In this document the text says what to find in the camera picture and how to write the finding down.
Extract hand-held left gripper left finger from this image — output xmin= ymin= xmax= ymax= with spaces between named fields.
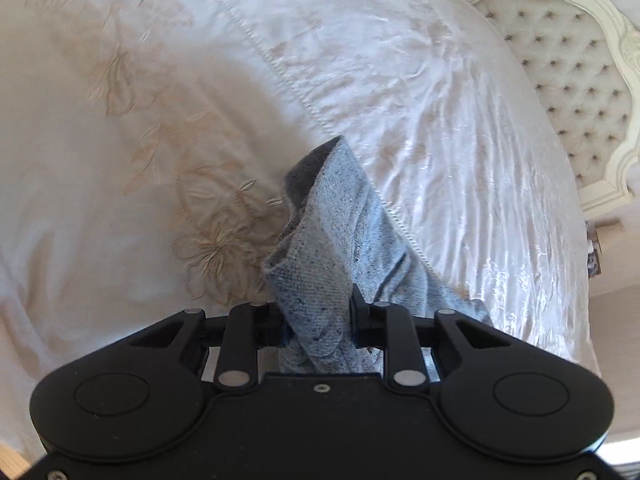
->
xmin=120 ymin=301 xmax=293 ymax=394

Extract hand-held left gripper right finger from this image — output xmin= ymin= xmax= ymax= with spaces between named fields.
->
xmin=349 ymin=284 xmax=513 ymax=395

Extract grey speckled pants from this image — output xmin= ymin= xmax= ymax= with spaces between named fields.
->
xmin=263 ymin=135 xmax=496 ymax=376

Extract cream nightstand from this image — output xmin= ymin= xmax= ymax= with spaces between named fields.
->
xmin=584 ymin=217 xmax=628 ymax=283

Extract cream embroidered bedspread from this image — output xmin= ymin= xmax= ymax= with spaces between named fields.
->
xmin=0 ymin=0 xmax=601 ymax=461

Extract cream tufted headboard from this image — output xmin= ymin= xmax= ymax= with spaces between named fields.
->
xmin=420 ymin=0 xmax=640 ymax=221

